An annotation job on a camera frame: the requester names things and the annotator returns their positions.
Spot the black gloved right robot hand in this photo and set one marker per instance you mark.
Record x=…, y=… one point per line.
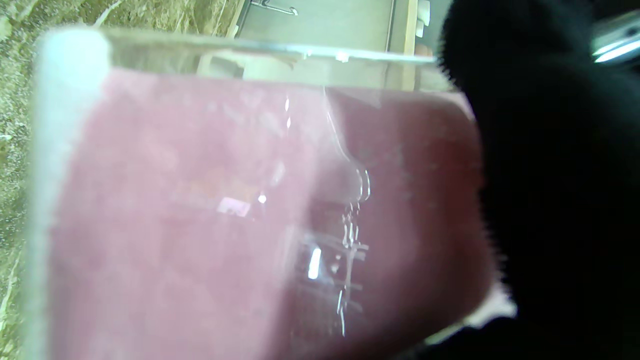
x=560, y=175

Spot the clear bottle with pink seasoning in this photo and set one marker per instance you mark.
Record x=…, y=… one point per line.
x=250, y=210

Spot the printed kitchen backdrop banner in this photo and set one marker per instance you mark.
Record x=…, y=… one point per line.
x=325, y=20

